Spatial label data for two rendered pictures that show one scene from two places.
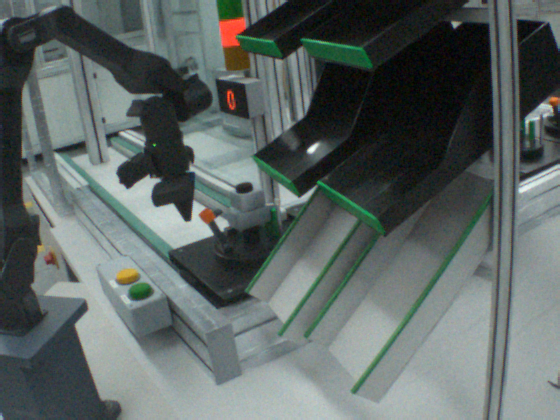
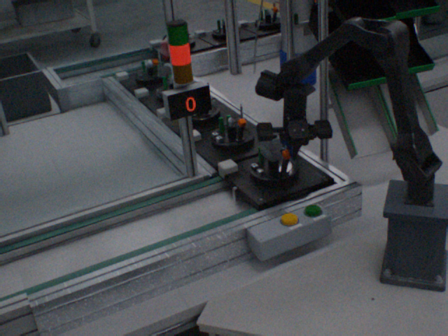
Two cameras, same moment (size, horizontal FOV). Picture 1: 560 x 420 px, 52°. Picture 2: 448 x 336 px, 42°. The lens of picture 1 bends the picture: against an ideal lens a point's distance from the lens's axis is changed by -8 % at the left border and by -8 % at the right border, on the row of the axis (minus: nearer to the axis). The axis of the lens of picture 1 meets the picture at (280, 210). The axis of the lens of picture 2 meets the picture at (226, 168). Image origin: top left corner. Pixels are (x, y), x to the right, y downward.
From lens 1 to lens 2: 1.85 m
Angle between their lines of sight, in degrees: 76
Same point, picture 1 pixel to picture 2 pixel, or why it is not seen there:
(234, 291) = (324, 176)
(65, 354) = not seen: hidden behind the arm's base
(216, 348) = (359, 193)
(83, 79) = not seen: outside the picture
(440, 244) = not seen: hidden behind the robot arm
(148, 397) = (373, 239)
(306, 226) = (341, 116)
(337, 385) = (363, 182)
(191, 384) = (360, 225)
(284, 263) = (347, 136)
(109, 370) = (346, 260)
